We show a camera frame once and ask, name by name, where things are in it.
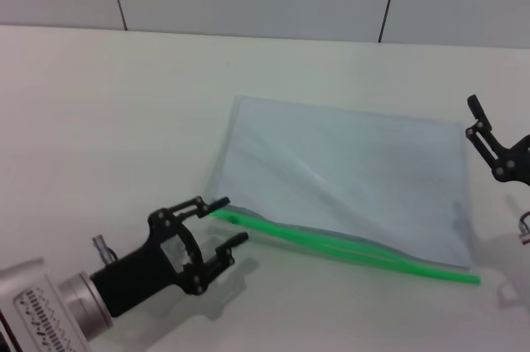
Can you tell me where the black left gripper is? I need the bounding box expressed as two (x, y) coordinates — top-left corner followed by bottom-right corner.
(89, 195), (250, 319)

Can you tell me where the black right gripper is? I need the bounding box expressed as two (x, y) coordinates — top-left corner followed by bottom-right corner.
(465, 94), (530, 187)

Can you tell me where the transparent document bag green zipper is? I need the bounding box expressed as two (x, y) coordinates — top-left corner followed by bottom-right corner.
(205, 94), (483, 287)

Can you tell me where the left wrist cable silver plug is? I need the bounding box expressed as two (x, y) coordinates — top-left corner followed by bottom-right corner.
(91, 234), (119, 265)

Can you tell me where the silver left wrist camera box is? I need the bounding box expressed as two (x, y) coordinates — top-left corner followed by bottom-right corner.
(0, 258), (90, 352)

